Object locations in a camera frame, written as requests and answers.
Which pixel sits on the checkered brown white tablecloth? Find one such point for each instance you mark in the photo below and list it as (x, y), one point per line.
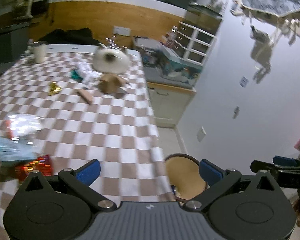
(118, 130)

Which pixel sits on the brown wooden stick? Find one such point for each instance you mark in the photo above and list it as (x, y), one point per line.
(85, 95)

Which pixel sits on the red yellow snack wrapper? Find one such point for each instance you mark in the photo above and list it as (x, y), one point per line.
(42, 164)

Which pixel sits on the plastic water bottle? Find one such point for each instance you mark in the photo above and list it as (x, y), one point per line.
(172, 35)

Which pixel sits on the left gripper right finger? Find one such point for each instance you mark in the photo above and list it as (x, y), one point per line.
(236, 206)

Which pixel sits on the dark side cabinet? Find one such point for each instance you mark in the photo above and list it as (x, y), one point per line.
(13, 41)

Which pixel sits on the gold foil wrapper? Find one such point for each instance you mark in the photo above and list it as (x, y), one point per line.
(54, 88)

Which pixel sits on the white cat plush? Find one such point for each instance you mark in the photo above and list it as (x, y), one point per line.
(111, 60)

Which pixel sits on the white wall charger with cable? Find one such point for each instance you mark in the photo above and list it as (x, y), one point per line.
(236, 112)

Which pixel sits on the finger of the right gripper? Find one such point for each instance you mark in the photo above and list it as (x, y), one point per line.
(274, 169)
(284, 161)

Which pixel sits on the white power strip socket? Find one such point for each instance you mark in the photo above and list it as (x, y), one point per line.
(122, 31)

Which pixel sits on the teal small bowl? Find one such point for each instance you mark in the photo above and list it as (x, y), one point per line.
(75, 76)

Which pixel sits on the brown cardboard box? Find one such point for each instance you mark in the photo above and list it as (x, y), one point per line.
(109, 83)

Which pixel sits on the black clothing heap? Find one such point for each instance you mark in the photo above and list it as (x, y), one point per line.
(82, 36)

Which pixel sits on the clear plastic storage box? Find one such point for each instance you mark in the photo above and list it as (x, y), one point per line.
(149, 50)

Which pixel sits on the light blue plastic package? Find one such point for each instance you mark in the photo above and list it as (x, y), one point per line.
(13, 152)

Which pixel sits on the white paper cup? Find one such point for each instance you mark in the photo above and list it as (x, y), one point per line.
(39, 51)

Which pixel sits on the cream floor cabinet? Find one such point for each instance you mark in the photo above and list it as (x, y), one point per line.
(169, 103)

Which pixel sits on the clear white orange plastic bag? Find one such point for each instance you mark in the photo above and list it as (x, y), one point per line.
(20, 125)

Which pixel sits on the white wall socket plate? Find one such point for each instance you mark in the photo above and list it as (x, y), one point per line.
(201, 134)

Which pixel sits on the brown rimmed beige trash bin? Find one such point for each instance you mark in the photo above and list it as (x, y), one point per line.
(183, 173)

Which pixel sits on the white drawer shelf unit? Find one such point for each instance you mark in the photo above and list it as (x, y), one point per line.
(192, 44)

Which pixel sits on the crumpled white tissue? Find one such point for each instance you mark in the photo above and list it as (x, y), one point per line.
(88, 75)

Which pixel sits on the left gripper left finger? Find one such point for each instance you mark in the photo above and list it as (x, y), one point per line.
(62, 206)

